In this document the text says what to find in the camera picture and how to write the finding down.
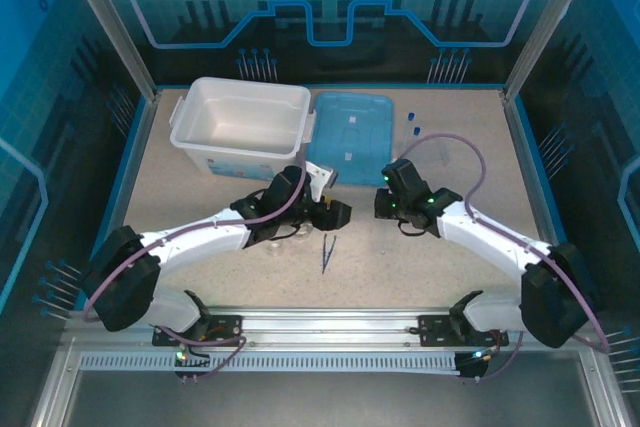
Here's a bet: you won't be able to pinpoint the aluminium mounting rail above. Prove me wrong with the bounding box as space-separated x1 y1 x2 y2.
62 305 599 351

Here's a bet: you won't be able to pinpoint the blue plastic box lid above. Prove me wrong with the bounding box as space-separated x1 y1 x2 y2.
304 90 396 187

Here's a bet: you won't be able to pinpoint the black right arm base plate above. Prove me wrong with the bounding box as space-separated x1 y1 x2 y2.
417 314 511 348

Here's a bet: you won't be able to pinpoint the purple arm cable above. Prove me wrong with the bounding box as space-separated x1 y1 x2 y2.
397 131 612 383
82 166 309 383

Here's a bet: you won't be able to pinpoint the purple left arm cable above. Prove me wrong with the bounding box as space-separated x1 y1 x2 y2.
82 166 309 383

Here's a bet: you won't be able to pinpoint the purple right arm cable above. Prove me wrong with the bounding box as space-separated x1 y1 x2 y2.
397 131 612 383

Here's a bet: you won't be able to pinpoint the white plastic storage box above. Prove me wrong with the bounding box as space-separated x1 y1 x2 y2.
168 76 317 183

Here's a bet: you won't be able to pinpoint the dark blue tweezers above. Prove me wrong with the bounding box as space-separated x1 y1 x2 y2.
320 234 338 276

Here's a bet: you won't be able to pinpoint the small green-lit electronics module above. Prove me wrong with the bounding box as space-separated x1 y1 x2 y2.
457 346 501 379
173 346 211 369

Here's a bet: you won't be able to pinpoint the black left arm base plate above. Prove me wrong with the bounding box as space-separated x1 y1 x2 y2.
152 314 245 348

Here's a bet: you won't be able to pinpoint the white slotted cable duct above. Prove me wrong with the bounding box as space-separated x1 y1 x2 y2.
78 351 464 374

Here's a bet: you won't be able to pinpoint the aluminium frame post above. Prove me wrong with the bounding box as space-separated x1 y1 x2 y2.
54 0 161 103
501 0 606 103

